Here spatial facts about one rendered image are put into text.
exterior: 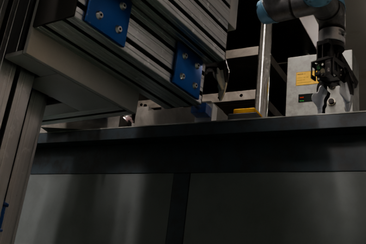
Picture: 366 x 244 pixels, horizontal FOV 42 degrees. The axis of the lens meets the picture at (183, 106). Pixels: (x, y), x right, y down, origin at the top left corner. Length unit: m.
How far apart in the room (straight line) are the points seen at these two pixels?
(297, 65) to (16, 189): 1.71
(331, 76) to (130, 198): 0.66
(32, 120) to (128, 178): 0.58
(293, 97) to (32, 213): 1.27
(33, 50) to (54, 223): 0.88
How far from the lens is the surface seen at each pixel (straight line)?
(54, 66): 0.80
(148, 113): 1.48
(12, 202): 0.87
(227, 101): 2.33
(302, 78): 2.31
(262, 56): 2.28
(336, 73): 1.37
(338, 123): 1.17
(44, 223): 1.60
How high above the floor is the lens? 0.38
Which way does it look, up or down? 21 degrees up
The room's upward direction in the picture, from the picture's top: 7 degrees clockwise
